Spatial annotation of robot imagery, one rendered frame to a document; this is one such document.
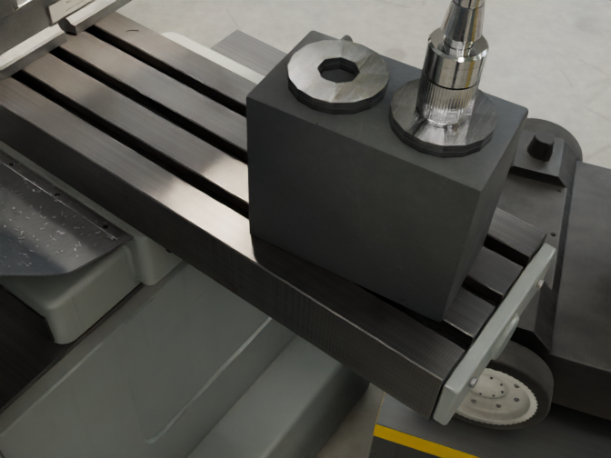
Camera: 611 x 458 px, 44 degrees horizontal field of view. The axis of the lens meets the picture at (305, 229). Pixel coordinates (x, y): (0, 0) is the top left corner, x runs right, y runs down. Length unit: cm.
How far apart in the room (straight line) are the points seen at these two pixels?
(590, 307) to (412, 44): 161
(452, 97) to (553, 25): 236
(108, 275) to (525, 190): 78
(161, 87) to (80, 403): 42
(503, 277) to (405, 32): 204
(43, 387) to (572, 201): 95
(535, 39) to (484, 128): 224
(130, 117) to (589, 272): 80
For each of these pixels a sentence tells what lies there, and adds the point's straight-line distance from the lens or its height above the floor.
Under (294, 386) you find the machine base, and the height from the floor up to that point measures 20.
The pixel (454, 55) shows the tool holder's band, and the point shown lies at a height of 121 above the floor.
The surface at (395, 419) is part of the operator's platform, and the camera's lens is 130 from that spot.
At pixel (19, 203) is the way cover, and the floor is 88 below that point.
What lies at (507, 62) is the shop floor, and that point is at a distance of 272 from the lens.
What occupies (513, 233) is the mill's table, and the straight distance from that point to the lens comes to 84.
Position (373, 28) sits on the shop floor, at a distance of 277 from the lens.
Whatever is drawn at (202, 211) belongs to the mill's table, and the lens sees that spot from 82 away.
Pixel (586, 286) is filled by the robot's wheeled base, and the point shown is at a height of 57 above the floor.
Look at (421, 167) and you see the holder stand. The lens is 61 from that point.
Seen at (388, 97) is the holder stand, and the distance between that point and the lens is 67.
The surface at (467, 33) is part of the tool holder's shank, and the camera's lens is 59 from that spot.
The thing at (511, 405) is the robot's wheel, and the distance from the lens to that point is 128.
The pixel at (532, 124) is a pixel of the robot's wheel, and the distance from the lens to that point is 153.
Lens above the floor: 155
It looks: 49 degrees down
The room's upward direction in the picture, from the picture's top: 3 degrees clockwise
